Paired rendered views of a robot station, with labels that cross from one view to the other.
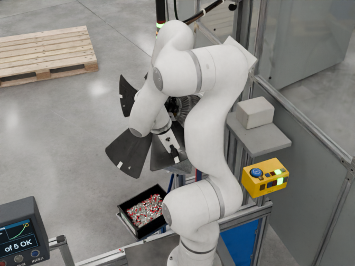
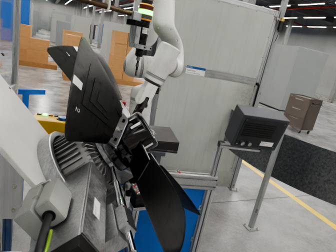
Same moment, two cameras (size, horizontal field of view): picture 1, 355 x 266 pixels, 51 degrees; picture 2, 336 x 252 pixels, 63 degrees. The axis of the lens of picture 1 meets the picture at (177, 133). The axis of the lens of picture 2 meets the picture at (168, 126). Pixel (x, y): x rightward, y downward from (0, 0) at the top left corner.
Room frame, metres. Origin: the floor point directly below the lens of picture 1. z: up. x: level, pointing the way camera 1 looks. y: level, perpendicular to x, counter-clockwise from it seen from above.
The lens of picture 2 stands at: (2.15, 0.27, 1.47)
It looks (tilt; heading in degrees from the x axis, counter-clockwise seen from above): 16 degrees down; 186
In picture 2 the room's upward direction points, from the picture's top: 11 degrees clockwise
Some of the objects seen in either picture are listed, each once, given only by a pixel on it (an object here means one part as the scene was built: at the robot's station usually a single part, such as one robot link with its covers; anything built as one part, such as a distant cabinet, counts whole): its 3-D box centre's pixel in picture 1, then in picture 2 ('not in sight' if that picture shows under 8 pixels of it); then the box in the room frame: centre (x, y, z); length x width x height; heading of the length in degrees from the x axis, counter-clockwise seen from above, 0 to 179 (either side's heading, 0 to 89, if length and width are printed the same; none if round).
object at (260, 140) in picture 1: (254, 130); not in sight; (1.60, -0.43, 0.85); 0.36 x 0.24 x 0.03; 21
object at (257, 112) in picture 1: (253, 111); not in sight; (1.68, -0.43, 0.92); 0.17 x 0.16 x 0.11; 111
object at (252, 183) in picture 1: (264, 178); (51, 128); (1.07, -0.36, 1.02); 0.16 x 0.10 x 0.11; 111
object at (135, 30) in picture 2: not in sight; (140, 31); (1.31, 0.04, 1.49); 0.09 x 0.07 x 0.10; 146
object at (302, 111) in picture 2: not in sight; (301, 114); (-5.18, 2.80, 0.45); 0.68 x 0.47 x 0.90; 36
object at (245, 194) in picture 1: (246, 182); not in sight; (1.60, -0.43, 0.42); 0.04 x 0.04 x 0.83; 21
